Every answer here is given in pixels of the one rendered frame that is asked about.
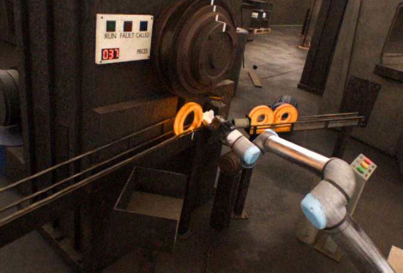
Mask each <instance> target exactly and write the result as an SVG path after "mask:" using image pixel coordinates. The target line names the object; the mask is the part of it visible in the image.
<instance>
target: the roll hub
mask: <svg viewBox="0 0 403 273"><path fill-rule="evenodd" d="M224 24H225V30H224V32H223V29H224ZM227 25H230V24H228V23H222V22H218V21H214V22H210V23H209V24H207V25H206V26H205V27H204V28H203V29H202V30H201V31H200V33H199V35H198V36H197V38H196V40H195V42H194V45H193V49H192V53H191V69H192V72H193V75H194V77H195V78H196V80H198V81H199V82H201V83H204V84H206V85H209V86H214V85H217V84H219V83H220V82H222V81H223V80H224V79H225V78H226V77H227V75H228V74H227V73H226V71H227V70H228V69H229V70H231V68H232V66H233V64H234V61H235V58H236V54H237V49H235V48H234V45H235V44H237V35H236V32H235V30H234V28H233V27H232V26H231V25H230V27H231V29H230V31H227V29H226V27H227ZM210 34H212V35H213V39H212V40H209V35H210ZM201 64H204V65H205V67H204V69H201V68H200V65H201ZM211 80H214V84H213V85H211V84H210V81H211Z"/></svg>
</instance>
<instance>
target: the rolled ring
mask: <svg viewBox="0 0 403 273"><path fill-rule="evenodd" d="M191 111H194V120H193V123H192V125H191V126H190V128H189V129H187V130H185V131H188V130H190V129H193V128H196V127H199V126H200V125H201V123H202V119H203V110H202V108H201V106H200V105H198V104H196V103H192V102H191V103H187V104H186V105H184V106H183V107H182V108H181V109H180V111H179V112H178V114H177V116H176V119H175V124H174V129H175V133H176V135H178V134H180V133H183V132H185V131H184V129H183V124H184V120H185V118H186V116H187V114H189V113H190V112H191Z"/></svg>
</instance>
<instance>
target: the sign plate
mask: <svg viewBox="0 0 403 273"><path fill-rule="evenodd" d="M107 22H116V29H115V31H108V32H107ZM125 22H133V27H132V31H124V29H125ZM141 22H148V29H147V31H141V30H140V24H141ZM152 23H153V16H144V15H122V14H97V28H96V55H95V63H97V64H106V63H112V62H124V61H135V60H141V59H149V57H150V49H151V36H152ZM116 49H117V50H116ZM105 50H106V51H105ZM110 50H113V53H112V51H110ZM107 51H108V54H107ZM117 51H118V53H117ZM111 53H112V55H113V57H112V55H110V54H111ZM117 54H118V57H117ZM107 55H108V56H107ZM103 56H104V58H103ZM105 58H106V59H105ZM109 58H110V59H109Z"/></svg>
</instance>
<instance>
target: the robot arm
mask: <svg viewBox="0 0 403 273"><path fill-rule="evenodd" d="M223 116H225V115H224V114H223V113H222V115H221V116H218V115H216V116H213V111H212V110H210V111H209V112H206V113H203V119H202V121H203V123H204V125H205V126H206V127H207V128H208V129H210V131H212V132H214V133H217V135H216V136H212V137H210V138H209V139H207V142H208V144H212V143H215V142H216V141H217V140H219V139H221V138H224V140H225V144H226V145H227V146H229V147H230V148H231V149H232V150H233V151H234V152H235V153H236V154H237V155H238V156H239V162H240V164H241V165H242V166H243V167H246V168H251V167H253V166H254V165H255V164H256V162H257V160H258V159H259V158H261V157H262V156H263V155H264V154H265V153H266V152H267V151H268V152H271V153H273V154H275V155H277V156H279V157H281V158H283V159H285V160H287V161H289V162H291V163H293V164H295V165H297V166H299V167H301V168H303V169H305V170H307V171H308V172H310V173H312V174H314V175H316V176H318V177H320V178H321V182H320V183H319V184H318V185H317V186H316V187H315V188H314V189H313V190H312V191H311V192H310V193H309V194H307V195H306V197H305V198H304V199H303V200H302V202H301V208H302V211H303V213H304V214H305V216H306V217H307V219H308V220H309V221H310V222H311V223H312V224H313V225H314V226H315V227H317V228H318V229H323V230H325V231H326V233H327V234H328V235H329V236H330V237H331V238H332V240H333V241H334V242H335V244H336V245H337V246H338V247H339V248H340V249H341V251H342V252H343V253H344V254H345V255H346V257H347V258H348V259H349V261H350V262H351V263H352V264H353V265H354V267H355V268H356V269H357V270H358V271H359V272H360V273H397V272H396V271H395V270H394V269H393V267H392V266H391V265H390V263H389V262H388V261H387V260H386V258H385V257H384V256H383V255H382V254H381V252H380V251H379V250H378V248H377V247H376V246H375V245H374V244H373V242H372V241H371V240H370V239H369V238H368V236H367V235H366V233H365V232H364V231H363V230H362V229H361V227H360V226H359V225H358V224H357V223H356V221H355V220H354V218H353V217H352V216H351V215H350V214H349V213H348V210H347V209H346V207H345V205H346V204H347V203H348V202H349V201H350V200H351V199H352V197H353V196H354V193H355V190H356V178H355V175H354V172H353V170H352V168H351V167H350V166H349V165H348V164H347V163H346V162H345V161H343V160H341V159H339V158H330V159H329V158H326V157H324V156H322V155H319V154H317V153H315V152H312V151H310V150H307V149H305V148H303V147H300V146H298V145H295V144H293V143H291V142H288V141H286V140H284V139H281V138H279V137H278V135H277V134H276V133H275V132H274V131H272V130H271V129H266V130H264V131H263V132H262V133H261V134H260V135H259V136H258V137H257V138H256V139H255V140H254V141H253V142H250V141H249V140H248V139H247V138H246V137H244V136H243V135H242V134H241V133H240V132H238V131H237V130H235V128H236V127H235V126H234V125H233V124H232V123H230V122H229V119H228V118H227V117H226V116H225V117H226V118H227V119H226V120H225V119H224V118H223Z"/></svg>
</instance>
